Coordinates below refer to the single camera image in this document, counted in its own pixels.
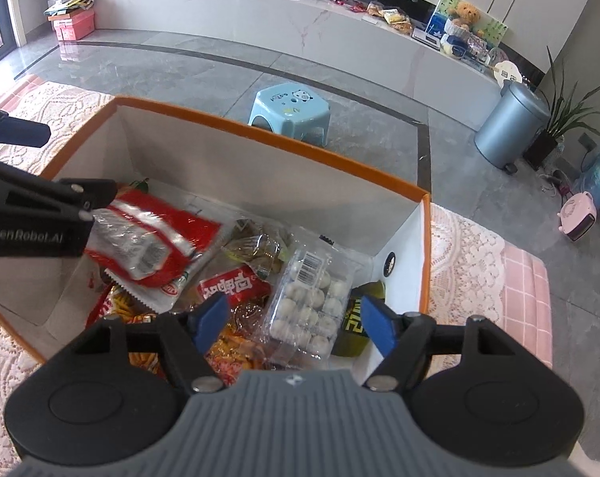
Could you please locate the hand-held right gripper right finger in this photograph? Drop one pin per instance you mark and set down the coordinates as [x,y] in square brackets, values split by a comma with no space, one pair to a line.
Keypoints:
[379,325]

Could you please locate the pink box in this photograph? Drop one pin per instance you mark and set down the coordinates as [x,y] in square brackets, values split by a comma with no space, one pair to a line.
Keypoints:
[73,25]

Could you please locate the clear tray of white balls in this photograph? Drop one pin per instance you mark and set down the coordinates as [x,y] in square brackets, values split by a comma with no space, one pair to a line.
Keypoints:
[305,308]

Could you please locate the red snack packet white label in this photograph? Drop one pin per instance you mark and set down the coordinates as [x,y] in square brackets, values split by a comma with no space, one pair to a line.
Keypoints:
[150,238]

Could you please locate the grey trash can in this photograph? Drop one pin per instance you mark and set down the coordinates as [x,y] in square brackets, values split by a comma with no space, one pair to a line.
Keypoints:
[511,124]

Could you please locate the potted plant black pot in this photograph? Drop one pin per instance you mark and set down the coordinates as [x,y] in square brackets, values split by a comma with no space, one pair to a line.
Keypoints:
[553,119]

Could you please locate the wall socket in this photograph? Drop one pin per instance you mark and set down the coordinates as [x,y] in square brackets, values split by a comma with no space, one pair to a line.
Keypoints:
[588,142]

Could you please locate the clear meat packet red label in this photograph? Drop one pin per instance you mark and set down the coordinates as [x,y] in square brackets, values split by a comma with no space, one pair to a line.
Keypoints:
[230,285]

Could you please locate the green dotted picture board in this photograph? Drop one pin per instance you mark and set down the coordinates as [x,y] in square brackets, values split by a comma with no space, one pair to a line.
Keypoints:
[493,30]

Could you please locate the silver kitchen scale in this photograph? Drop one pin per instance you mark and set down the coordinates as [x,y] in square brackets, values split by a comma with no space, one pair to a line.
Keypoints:
[426,34]

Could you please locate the yellow black snack packet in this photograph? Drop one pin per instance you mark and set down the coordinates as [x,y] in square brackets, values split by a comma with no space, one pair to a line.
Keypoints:
[352,329]

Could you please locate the light blue plastic stool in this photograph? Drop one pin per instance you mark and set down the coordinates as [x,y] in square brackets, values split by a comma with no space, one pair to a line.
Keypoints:
[290,109]

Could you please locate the pink checked tablecloth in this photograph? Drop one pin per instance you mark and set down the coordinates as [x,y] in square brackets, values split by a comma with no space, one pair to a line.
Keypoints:
[526,298]

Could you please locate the stack of papers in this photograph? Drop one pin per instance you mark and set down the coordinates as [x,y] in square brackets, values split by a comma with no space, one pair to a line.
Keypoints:
[68,4]

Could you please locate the clear packet of green snacks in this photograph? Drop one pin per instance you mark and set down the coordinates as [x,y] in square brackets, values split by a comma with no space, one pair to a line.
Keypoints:
[260,248]

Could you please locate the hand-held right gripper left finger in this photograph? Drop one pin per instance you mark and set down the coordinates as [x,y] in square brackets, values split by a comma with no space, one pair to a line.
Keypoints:
[210,320]

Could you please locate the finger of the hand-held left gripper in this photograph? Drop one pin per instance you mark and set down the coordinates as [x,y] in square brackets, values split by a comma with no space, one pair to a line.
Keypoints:
[46,196]
[16,130]

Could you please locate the round white hand fan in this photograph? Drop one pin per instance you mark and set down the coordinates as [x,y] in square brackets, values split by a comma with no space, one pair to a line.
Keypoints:
[505,70]

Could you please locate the red yellow striped snack packet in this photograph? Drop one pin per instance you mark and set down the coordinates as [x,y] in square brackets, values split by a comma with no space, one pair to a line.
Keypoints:
[123,310]

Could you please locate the orange cardboard box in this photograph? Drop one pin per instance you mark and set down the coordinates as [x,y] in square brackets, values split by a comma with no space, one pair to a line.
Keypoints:
[280,179]

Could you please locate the pile of snack bags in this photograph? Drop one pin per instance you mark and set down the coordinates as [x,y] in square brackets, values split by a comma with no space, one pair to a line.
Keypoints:
[390,17]

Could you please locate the brown teddy bear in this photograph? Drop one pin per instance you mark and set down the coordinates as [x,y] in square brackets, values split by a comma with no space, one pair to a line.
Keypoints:
[465,16]

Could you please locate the white marble TV console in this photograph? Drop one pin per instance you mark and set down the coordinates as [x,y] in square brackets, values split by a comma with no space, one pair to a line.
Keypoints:
[300,25]

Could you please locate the orange snack packet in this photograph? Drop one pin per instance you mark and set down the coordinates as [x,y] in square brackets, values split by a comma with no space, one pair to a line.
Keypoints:
[235,353]

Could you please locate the pink heater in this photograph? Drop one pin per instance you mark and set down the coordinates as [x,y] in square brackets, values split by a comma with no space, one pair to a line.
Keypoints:
[577,217]

